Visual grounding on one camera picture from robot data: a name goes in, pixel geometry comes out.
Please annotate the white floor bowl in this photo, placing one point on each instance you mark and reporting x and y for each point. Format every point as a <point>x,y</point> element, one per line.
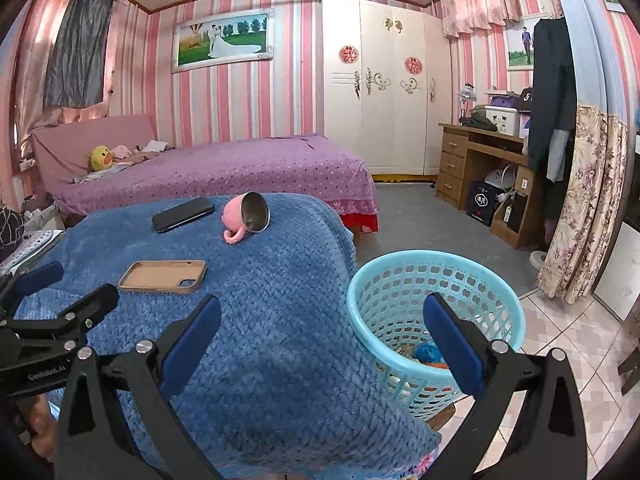
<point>539,260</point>

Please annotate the black white patterned bag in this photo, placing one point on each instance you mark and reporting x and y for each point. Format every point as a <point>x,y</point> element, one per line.
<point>11,232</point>

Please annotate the dark clothes pile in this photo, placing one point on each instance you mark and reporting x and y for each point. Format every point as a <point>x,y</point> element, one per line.
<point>477,122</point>

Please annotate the white folded cloth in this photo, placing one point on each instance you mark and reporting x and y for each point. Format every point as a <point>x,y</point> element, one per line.
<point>155,146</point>

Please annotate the white fan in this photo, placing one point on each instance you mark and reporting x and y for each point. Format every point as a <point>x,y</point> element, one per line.
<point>500,177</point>

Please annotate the blue fleece blanket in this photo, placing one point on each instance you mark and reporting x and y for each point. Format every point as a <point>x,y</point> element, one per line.
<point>250,335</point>

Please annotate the person's left hand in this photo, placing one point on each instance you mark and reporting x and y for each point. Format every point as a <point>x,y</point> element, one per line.
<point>44,425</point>

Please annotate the black smartphone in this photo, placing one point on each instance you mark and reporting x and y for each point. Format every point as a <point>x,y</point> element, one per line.
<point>182,215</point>

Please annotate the pink cup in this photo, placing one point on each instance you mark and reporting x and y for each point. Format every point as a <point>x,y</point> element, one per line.
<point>237,217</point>

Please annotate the light blue plastic basket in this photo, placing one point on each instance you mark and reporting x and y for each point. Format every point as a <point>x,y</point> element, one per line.
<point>380,285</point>

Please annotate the pink window curtain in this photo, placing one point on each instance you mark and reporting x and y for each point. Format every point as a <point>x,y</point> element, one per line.
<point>35,60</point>

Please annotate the framed portrait photo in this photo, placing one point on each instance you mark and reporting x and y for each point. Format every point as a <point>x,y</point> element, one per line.
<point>520,45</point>

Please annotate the wooden desk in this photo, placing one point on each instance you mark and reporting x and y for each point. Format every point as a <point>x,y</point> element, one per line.
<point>452,160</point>

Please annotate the cardboard box with bottle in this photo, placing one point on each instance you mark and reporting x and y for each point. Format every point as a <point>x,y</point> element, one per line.
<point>510,215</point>

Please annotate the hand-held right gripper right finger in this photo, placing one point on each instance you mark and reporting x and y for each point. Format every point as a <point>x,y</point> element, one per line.
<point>452,345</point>

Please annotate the pink plush toy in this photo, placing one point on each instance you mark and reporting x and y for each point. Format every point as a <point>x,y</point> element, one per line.
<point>121,152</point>

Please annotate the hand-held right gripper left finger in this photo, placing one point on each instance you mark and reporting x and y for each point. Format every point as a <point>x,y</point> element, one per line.
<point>192,345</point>

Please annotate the grey window curtain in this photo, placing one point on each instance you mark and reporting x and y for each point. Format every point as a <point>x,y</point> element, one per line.
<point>80,45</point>

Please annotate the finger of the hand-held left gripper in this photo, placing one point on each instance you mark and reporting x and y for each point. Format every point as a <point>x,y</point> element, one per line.
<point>90,307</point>
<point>40,277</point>

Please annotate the red bed skirt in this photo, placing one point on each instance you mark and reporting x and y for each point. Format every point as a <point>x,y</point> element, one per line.
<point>360,222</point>

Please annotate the white wardrobe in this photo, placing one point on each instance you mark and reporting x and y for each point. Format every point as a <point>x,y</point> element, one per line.
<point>390,125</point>

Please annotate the framed wedding photo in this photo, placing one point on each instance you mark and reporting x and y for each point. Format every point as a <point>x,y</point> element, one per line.
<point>222,40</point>

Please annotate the brown phone case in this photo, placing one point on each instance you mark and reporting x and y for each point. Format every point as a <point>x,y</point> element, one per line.
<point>160,276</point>

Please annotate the desk lamp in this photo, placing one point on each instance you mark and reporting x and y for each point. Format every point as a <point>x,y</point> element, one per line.
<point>466,95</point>

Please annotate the yellow duck plush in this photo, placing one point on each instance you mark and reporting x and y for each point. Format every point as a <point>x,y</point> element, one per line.
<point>100,159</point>

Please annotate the white storage box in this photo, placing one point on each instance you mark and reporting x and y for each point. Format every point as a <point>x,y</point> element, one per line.
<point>505,120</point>

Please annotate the floral curtain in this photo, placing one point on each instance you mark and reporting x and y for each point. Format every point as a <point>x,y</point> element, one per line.
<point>585,210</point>

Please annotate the dark wooden stool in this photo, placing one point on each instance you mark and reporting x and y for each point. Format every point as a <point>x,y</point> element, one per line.
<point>631,350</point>

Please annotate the black paper bag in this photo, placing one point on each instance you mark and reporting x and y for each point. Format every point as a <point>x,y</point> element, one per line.
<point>482,202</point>

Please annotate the bed with purple cover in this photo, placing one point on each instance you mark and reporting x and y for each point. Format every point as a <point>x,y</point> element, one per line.
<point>225,170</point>

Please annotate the grey hanging shirt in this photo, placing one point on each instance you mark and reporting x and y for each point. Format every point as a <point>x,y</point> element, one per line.
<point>559,155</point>

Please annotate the white board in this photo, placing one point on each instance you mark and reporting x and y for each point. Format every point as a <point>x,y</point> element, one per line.
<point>617,270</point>

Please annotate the dotted white cloth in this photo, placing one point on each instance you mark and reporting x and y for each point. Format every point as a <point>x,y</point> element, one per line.
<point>35,250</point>

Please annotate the pink covered headboard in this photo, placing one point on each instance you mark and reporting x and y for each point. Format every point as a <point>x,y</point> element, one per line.
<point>65,145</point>

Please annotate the pink curtain valance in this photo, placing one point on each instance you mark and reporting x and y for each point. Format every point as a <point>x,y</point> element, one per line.
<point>480,5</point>

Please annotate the blue plastic bag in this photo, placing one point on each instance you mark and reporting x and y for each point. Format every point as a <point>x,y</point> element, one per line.
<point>427,351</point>

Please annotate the black cap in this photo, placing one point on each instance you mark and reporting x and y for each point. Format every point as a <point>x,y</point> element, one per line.
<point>525,100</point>

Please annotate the dark hanging coat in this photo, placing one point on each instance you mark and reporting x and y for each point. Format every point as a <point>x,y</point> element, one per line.
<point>550,85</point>

